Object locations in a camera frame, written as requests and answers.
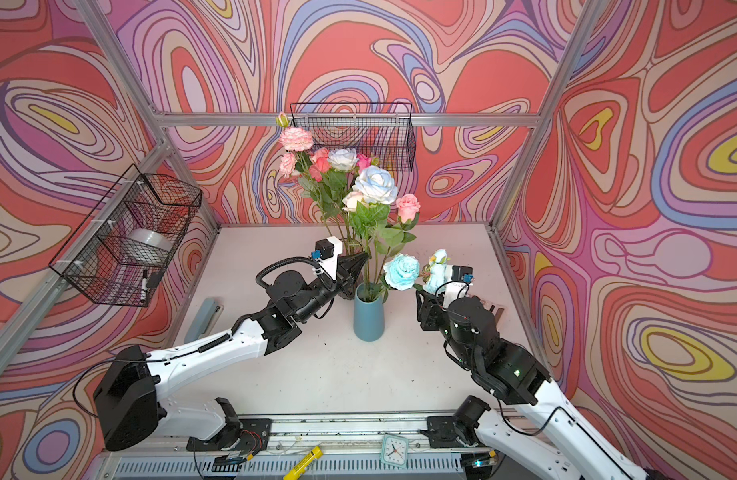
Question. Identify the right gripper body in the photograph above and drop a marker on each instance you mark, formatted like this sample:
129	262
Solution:
438	320

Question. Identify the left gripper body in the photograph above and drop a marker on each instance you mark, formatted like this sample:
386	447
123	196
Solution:
319	293

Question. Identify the teal ceramic vase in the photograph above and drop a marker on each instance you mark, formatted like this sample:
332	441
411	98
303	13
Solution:
368	313

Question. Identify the dark pink rose stem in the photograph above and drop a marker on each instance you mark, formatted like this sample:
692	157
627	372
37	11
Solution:
363	162

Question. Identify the salmon pink rose stem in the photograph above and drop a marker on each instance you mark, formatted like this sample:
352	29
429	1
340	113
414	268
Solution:
320	164

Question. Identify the large pink carnation stem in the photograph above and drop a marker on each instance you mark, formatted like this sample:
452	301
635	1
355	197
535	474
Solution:
295	163

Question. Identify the cream white rose stem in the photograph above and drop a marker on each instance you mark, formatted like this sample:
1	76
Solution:
350	205

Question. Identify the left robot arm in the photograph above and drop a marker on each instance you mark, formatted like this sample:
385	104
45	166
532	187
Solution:
135	399

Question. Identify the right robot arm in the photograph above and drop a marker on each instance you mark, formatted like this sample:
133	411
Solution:
533	423

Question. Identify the blue stapler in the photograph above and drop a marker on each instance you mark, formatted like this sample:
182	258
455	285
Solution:
204	321

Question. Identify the teal alarm clock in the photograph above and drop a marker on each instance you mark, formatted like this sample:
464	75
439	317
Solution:
394	451

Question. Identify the yellow marker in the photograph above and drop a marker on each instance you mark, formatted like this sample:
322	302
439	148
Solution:
302	466

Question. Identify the black marker pen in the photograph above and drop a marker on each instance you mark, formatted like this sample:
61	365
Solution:
144	295

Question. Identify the grey tape roll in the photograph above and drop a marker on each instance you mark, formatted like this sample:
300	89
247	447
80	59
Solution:
150	238

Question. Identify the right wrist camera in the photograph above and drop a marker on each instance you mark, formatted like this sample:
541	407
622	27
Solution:
457	281

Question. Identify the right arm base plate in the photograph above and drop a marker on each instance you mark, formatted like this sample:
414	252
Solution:
457	431

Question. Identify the back wire basket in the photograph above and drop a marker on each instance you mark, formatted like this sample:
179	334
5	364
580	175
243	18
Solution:
376	129

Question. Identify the wire basket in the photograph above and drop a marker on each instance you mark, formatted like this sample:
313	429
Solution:
122	260
376	129

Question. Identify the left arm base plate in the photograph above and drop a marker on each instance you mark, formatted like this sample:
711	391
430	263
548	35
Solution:
251	435

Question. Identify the left wire basket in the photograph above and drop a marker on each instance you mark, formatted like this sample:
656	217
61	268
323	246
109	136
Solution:
122	260

